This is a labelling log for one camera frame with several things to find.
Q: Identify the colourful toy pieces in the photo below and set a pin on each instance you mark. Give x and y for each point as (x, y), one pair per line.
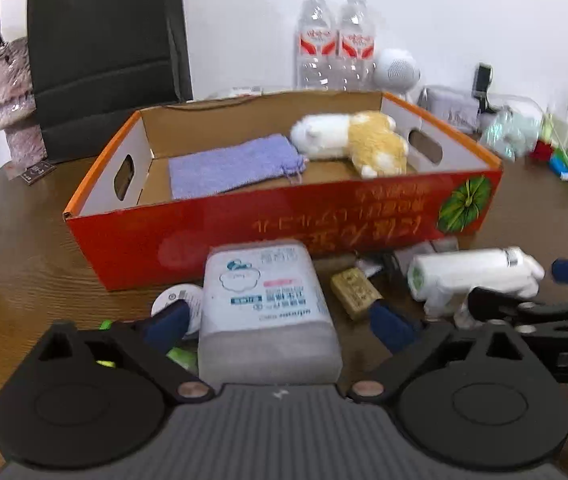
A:
(552, 146)

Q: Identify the orange cardboard box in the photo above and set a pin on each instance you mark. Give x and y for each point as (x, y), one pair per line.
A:
(133, 234)

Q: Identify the black paper bag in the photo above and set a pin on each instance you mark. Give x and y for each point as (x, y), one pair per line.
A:
(95, 62)

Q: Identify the standing water bottle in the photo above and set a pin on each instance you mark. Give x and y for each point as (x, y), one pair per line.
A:
(316, 44)
(356, 32)

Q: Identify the crumpled translucent plastic wrap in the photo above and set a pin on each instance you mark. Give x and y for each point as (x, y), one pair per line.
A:
(511, 134)

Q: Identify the lying water bottle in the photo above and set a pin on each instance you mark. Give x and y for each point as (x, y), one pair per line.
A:
(236, 92)

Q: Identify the white round speaker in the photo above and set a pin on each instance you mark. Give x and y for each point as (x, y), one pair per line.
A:
(396, 71)

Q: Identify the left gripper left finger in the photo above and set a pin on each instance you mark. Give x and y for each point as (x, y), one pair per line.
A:
(146, 343)

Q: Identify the pink textured vase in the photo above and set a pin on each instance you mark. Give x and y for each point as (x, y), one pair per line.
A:
(18, 108)

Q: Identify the right standing water bottle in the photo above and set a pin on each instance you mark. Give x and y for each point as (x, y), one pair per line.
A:
(356, 32)

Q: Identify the purple cloth pouch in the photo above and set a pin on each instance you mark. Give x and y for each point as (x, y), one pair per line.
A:
(220, 170)

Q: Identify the gold foil bar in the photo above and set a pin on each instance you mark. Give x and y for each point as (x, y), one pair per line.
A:
(355, 292)

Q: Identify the left standing water bottle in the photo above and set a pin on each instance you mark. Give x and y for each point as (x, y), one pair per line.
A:
(316, 44)

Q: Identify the white rolled bag pack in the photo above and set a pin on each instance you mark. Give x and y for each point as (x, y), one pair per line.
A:
(442, 281)

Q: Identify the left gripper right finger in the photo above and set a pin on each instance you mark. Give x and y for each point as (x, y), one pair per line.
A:
(411, 343)

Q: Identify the white wet wipes pack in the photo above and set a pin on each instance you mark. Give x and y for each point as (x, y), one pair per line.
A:
(264, 319)

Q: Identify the white and yellow plush toy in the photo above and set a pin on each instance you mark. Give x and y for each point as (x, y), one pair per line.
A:
(368, 139)

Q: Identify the white tin box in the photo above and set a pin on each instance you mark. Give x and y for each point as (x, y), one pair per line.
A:
(457, 108)

